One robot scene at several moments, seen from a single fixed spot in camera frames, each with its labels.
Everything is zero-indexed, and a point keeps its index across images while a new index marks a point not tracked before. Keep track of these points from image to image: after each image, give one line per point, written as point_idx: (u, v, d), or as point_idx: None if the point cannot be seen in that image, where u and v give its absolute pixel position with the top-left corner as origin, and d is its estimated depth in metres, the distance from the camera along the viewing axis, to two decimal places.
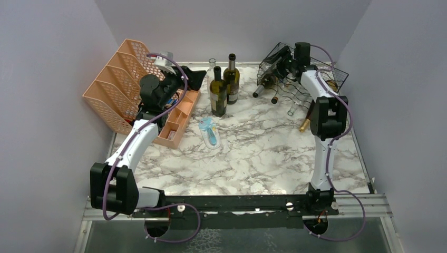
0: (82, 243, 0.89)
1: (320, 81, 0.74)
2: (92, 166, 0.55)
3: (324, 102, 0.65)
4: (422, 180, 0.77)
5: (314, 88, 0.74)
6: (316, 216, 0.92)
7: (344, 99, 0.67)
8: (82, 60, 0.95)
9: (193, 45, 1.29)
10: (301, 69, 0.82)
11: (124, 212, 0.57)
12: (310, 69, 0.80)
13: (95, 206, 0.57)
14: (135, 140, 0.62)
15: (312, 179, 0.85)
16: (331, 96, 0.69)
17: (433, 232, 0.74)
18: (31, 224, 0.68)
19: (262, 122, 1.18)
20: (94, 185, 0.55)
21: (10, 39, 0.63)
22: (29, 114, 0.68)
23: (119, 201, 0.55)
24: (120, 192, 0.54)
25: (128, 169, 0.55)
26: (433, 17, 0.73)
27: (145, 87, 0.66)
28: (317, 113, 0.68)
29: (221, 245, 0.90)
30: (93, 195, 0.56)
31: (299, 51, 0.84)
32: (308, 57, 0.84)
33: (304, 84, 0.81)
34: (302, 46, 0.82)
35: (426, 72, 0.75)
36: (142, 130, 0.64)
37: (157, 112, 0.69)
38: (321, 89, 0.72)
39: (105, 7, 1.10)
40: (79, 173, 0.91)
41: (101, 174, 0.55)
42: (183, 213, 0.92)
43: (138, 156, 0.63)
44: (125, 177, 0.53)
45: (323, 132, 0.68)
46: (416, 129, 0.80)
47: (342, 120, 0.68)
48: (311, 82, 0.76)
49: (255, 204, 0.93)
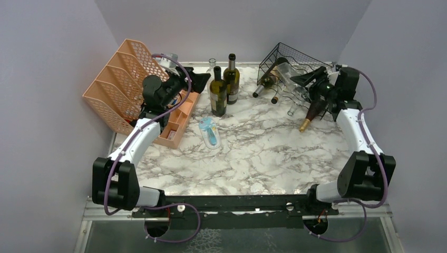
0: (82, 243, 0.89)
1: (362, 128, 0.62)
2: (95, 161, 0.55)
3: (362, 158, 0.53)
4: (422, 180, 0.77)
5: (352, 133, 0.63)
6: (316, 216, 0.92)
7: (389, 161, 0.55)
8: (81, 60, 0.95)
9: (194, 45, 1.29)
10: (340, 104, 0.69)
11: (126, 207, 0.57)
12: (352, 108, 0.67)
13: (96, 201, 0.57)
14: (138, 137, 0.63)
15: (317, 190, 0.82)
16: (372, 151, 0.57)
17: (433, 232, 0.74)
18: (31, 224, 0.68)
19: (262, 122, 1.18)
20: (96, 178, 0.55)
21: (11, 39, 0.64)
22: (30, 113, 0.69)
23: (120, 196, 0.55)
24: (122, 186, 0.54)
25: (130, 165, 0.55)
26: (433, 16, 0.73)
27: (147, 88, 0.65)
28: (350, 171, 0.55)
29: (221, 245, 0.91)
30: (95, 189, 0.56)
31: (342, 81, 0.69)
32: (352, 89, 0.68)
33: (339, 121, 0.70)
34: (348, 76, 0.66)
35: (426, 71, 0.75)
36: (144, 128, 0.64)
37: (159, 111, 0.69)
38: (361, 138, 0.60)
39: (105, 7, 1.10)
40: (79, 172, 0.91)
41: (103, 168, 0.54)
42: (183, 213, 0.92)
43: (139, 153, 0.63)
44: (128, 172, 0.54)
45: (354, 195, 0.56)
46: (415, 128, 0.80)
47: (381, 186, 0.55)
48: (350, 126, 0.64)
49: (255, 204, 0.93)
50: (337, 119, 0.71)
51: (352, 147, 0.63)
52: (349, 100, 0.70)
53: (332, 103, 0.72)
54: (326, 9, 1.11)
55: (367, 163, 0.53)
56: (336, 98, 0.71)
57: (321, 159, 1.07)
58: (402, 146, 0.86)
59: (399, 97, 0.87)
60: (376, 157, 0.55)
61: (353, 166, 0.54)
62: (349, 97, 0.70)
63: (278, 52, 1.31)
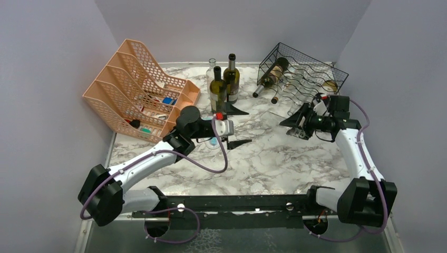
0: (82, 243, 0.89)
1: (362, 152, 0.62)
2: (94, 167, 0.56)
3: (362, 186, 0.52)
4: (421, 181, 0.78)
5: (351, 155, 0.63)
6: (316, 216, 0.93)
7: (389, 188, 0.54)
8: (81, 60, 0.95)
9: (194, 45, 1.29)
10: (339, 123, 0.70)
11: (97, 223, 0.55)
12: (352, 127, 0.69)
13: (80, 201, 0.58)
14: (145, 161, 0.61)
15: (317, 192, 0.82)
16: (372, 177, 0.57)
17: (433, 233, 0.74)
18: (31, 224, 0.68)
19: (262, 122, 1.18)
20: (87, 184, 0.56)
21: (10, 39, 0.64)
22: (30, 113, 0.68)
23: (97, 211, 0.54)
24: (102, 203, 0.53)
25: (119, 188, 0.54)
26: (433, 16, 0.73)
27: (182, 117, 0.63)
28: (350, 197, 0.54)
29: (221, 245, 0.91)
30: (83, 191, 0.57)
31: (334, 103, 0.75)
32: (346, 110, 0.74)
33: (338, 140, 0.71)
34: (339, 97, 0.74)
35: (426, 71, 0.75)
36: (158, 154, 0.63)
37: (185, 143, 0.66)
38: (362, 163, 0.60)
39: (104, 7, 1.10)
40: (79, 173, 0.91)
41: (97, 178, 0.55)
42: (183, 213, 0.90)
43: (138, 177, 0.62)
44: (113, 194, 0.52)
45: (355, 221, 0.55)
46: (415, 129, 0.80)
47: (381, 213, 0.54)
48: (350, 147, 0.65)
49: (255, 204, 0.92)
50: (336, 137, 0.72)
51: (351, 171, 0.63)
52: (347, 118, 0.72)
53: (330, 122, 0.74)
54: (325, 9, 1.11)
55: (367, 191, 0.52)
56: (335, 118, 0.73)
57: (321, 159, 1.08)
58: (403, 146, 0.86)
59: (399, 97, 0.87)
60: (376, 184, 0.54)
61: (352, 193, 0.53)
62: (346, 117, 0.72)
63: (278, 52, 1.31)
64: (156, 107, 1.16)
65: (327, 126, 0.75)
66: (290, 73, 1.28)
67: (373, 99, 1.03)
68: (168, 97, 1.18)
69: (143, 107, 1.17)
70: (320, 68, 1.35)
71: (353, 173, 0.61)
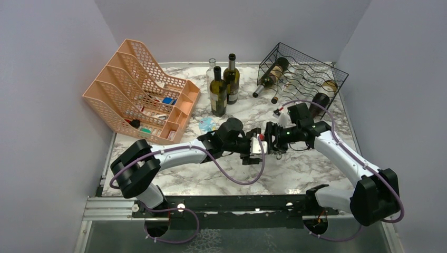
0: (82, 243, 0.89)
1: (348, 151, 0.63)
2: (139, 140, 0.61)
3: (369, 185, 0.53)
4: (421, 180, 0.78)
5: (341, 158, 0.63)
6: (316, 216, 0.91)
7: (390, 175, 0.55)
8: (81, 60, 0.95)
9: (194, 45, 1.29)
10: (311, 130, 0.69)
11: (123, 193, 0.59)
12: (323, 131, 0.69)
13: (112, 167, 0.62)
14: (181, 151, 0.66)
15: (319, 191, 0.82)
16: (371, 172, 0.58)
17: (433, 232, 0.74)
18: (30, 224, 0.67)
19: (262, 122, 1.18)
20: (128, 152, 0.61)
21: (9, 38, 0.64)
22: (30, 113, 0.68)
23: (127, 181, 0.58)
24: (136, 175, 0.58)
25: (156, 167, 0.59)
26: (433, 16, 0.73)
27: (227, 125, 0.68)
28: (362, 199, 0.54)
29: (221, 245, 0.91)
30: (119, 158, 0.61)
31: (296, 113, 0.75)
32: (309, 116, 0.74)
33: (318, 147, 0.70)
34: (298, 106, 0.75)
35: (426, 71, 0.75)
36: (193, 148, 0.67)
37: (214, 148, 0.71)
38: (355, 162, 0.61)
39: (104, 7, 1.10)
40: (79, 173, 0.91)
41: (139, 151, 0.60)
42: (183, 213, 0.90)
43: (171, 163, 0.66)
44: (151, 169, 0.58)
45: (376, 219, 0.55)
46: (415, 128, 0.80)
47: (394, 200, 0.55)
48: (335, 151, 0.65)
49: (255, 204, 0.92)
50: (314, 146, 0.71)
51: (348, 173, 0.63)
52: (314, 123, 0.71)
53: (302, 133, 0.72)
54: (325, 9, 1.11)
55: (375, 189, 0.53)
56: (304, 126, 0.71)
57: (321, 159, 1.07)
58: (403, 146, 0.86)
59: (399, 97, 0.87)
60: (378, 176, 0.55)
61: (364, 196, 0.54)
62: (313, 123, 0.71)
63: (278, 52, 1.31)
64: (156, 107, 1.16)
65: (301, 138, 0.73)
66: (290, 73, 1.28)
67: (373, 99, 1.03)
68: (168, 97, 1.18)
69: (143, 107, 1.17)
70: (320, 68, 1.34)
71: (352, 174, 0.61)
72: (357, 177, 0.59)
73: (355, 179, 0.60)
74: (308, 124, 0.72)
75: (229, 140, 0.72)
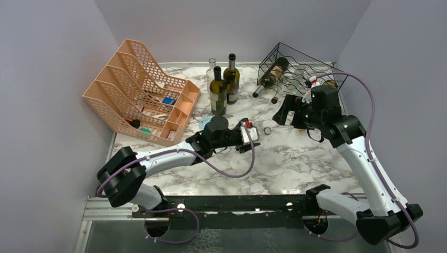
0: (82, 243, 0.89)
1: (379, 174, 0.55)
2: (124, 147, 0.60)
3: (392, 224, 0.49)
4: (421, 180, 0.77)
5: (369, 181, 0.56)
6: (316, 216, 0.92)
7: (416, 213, 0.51)
8: (81, 60, 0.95)
9: (194, 45, 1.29)
10: (342, 133, 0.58)
11: (111, 201, 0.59)
12: (358, 138, 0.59)
13: (99, 177, 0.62)
14: (167, 155, 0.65)
15: (322, 194, 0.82)
16: (398, 207, 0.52)
17: (433, 233, 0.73)
18: (30, 223, 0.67)
19: (262, 122, 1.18)
20: (113, 161, 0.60)
21: (10, 39, 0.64)
22: (30, 113, 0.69)
23: (115, 190, 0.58)
24: (122, 183, 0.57)
25: (142, 173, 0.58)
26: (433, 16, 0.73)
27: (212, 125, 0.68)
28: (377, 232, 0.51)
29: (221, 245, 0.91)
30: (104, 167, 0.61)
31: (323, 101, 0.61)
32: (337, 106, 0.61)
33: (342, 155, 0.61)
34: (326, 95, 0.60)
35: (426, 71, 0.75)
36: (181, 152, 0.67)
37: (204, 147, 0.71)
38: (384, 191, 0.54)
39: (105, 7, 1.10)
40: (79, 172, 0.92)
41: (124, 158, 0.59)
42: (183, 213, 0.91)
43: (159, 167, 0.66)
44: (135, 177, 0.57)
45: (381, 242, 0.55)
46: (415, 128, 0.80)
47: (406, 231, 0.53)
48: (363, 168, 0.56)
49: (255, 204, 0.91)
50: (336, 147, 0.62)
51: (367, 194, 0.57)
52: (346, 121, 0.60)
53: (328, 129, 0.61)
54: (326, 9, 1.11)
55: (397, 228, 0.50)
56: (330, 122, 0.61)
57: (321, 159, 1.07)
58: (403, 146, 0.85)
59: (399, 97, 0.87)
60: (408, 218, 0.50)
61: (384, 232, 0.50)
62: (341, 118, 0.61)
63: (278, 52, 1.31)
64: (156, 107, 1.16)
65: (326, 134, 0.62)
66: (290, 73, 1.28)
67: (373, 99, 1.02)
68: (168, 97, 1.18)
69: (143, 107, 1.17)
70: (320, 68, 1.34)
71: (375, 202, 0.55)
72: (381, 208, 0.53)
73: (376, 206, 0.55)
74: (333, 116, 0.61)
75: (217, 139, 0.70)
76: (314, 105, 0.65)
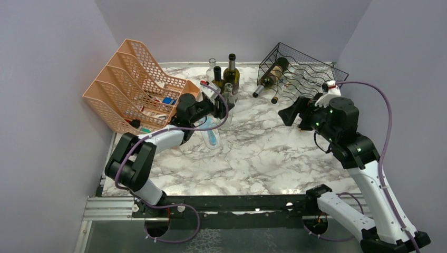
0: (82, 243, 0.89)
1: (390, 202, 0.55)
2: (125, 134, 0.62)
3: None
4: (420, 179, 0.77)
5: (380, 207, 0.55)
6: (316, 216, 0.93)
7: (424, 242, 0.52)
8: (81, 60, 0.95)
9: (194, 45, 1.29)
10: (357, 159, 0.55)
11: (131, 185, 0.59)
12: (371, 162, 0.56)
13: (107, 171, 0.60)
14: (161, 135, 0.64)
15: (322, 197, 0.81)
16: (407, 236, 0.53)
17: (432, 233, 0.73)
18: (30, 223, 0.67)
19: (262, 122, 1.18)
20: (119, 148, 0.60)
21: (11, 39, 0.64)
22: (30, 112, 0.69)
23: (132, 172, 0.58)
24: (138, 162, 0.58)
25: (153, 146, 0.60)
26: (433, 15, 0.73)
27: (182, 105, 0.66)
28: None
29: (221, 245, 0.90)
30: (112, 158, 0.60)
31: (341, 120, 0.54)
32: (353, 126, 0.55)
33: (353, 177, 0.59)
34: (348, 115, 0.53)
35: (426, 71, 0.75)
36: (172, 130, 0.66)
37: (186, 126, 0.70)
38: (394, 219, 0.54)
39: (105, 7, 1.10)
40: (79, 172, 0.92)
41: (129, 142, 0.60)
42: (183, 213, 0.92)
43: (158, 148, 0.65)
44: (149, 150, 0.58)
45: None
46: (415, 128, 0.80)
47: None
48: (376, 196, 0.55)
49: (255, 204, 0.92)
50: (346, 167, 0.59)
51: (376, 217, 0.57)
52: (360, 144, 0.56)
53: (340, 151, 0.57)
54: (325, 9, 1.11)
55: None
56: (342, 143, 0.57)
57: (321, 159, 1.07)
58: (403, 146, 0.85)
59: (399, 97, 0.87)
60: (416, 248, 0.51)
61: None
62: (353, 138, 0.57)
63: (278, 52, 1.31)
64: (156, 107, 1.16)
65: (337, 155, 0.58)
66: (290, 73, 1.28)
67: (373, 98, 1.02)
68: (168, 97, 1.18)
69: (143, 107, 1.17)
70: (320, 68, 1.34)
71: (383, 228, 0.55)
72: (390, 235, 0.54)
73: (384, 231, 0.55)
74: (347, 136, 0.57)
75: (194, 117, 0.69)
76: (329, 119, 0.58)
